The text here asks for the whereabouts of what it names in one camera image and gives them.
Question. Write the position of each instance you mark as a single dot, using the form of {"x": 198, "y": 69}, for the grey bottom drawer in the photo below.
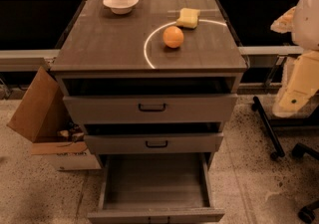
{"x": 172, "y": 188}

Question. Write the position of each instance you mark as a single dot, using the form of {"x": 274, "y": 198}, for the grey drawer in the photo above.
{"x": 150, "y": 109}
{"x": 154, "y": 143}
{"x": 172, "y": 188}

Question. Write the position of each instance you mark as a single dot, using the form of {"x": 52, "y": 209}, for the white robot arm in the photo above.
{"x": 302, "y": 21}

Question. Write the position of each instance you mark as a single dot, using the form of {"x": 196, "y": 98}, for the grey top drawer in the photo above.
{"x": 150, "y": 109}

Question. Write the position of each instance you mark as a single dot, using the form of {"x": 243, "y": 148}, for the grey middle drawer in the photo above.
{"x": 154, "y": 143}

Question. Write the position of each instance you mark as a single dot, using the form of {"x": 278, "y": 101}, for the grey drawer cabinet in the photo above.
{"x": 107, "y": 55}

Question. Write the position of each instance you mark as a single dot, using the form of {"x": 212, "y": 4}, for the yellow sponge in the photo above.
{"x": 188, "y": 18}

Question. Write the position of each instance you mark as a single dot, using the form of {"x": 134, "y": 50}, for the orange ball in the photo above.
{"x": 173, "y": 37}

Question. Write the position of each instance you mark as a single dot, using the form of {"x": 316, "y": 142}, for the white bowl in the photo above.
{"x": 120, "y": 7}

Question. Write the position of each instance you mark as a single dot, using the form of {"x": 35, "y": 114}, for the open cardboard box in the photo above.
{"x": 43, "y": 119}

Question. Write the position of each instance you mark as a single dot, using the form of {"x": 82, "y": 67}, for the metal shelf bracket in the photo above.
{"x": 274, "y": 75}

